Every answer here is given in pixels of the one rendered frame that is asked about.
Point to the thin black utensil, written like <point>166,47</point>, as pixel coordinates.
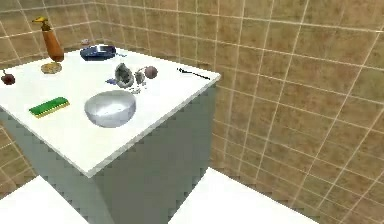
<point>193,74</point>

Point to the brown round fruit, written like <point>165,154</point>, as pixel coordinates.
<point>151,72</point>

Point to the small grey lump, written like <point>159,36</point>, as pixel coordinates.
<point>139,77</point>

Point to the grey crumpled object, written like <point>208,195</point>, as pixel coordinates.
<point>124,75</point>

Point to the white glass bowl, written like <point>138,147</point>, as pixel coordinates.
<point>110,108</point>

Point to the white topped grey counter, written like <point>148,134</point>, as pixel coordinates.
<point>100,156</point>

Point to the dark blue pan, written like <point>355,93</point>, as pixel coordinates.
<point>97,52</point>

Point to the small pink object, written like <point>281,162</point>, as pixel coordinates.
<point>85,41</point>

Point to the green sponge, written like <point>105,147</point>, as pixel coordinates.
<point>48,107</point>

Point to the tan round disc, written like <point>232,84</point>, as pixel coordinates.
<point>51,68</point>

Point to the orange spray bottle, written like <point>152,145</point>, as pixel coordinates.
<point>52,43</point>

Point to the dark red apple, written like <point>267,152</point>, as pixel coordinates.
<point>8,79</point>

